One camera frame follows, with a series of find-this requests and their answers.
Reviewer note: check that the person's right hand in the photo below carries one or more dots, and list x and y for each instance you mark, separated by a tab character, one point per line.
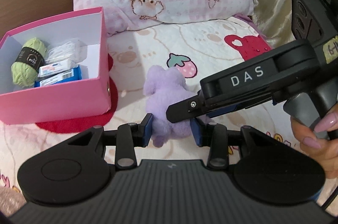
327	155

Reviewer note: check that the green yarn ball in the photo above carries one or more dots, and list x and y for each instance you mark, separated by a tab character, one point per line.
21	73

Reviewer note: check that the pink cardboard box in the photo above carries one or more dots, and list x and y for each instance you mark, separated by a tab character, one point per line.
52	102

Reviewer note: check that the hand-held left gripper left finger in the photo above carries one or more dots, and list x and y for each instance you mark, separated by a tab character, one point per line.
148	131

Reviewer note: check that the white wet wipes packet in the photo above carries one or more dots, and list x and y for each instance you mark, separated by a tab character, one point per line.
55	68

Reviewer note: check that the clear plastic box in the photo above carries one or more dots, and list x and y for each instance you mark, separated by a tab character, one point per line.
60	51

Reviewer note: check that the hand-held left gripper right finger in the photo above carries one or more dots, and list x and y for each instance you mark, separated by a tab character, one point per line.
196	131

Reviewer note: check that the blue wet wipes packet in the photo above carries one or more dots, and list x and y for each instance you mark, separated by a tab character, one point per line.
74	73

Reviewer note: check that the purple plush toy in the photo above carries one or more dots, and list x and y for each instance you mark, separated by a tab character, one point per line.
163	97

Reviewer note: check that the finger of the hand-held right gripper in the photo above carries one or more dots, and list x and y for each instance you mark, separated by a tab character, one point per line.
221	112
184	110

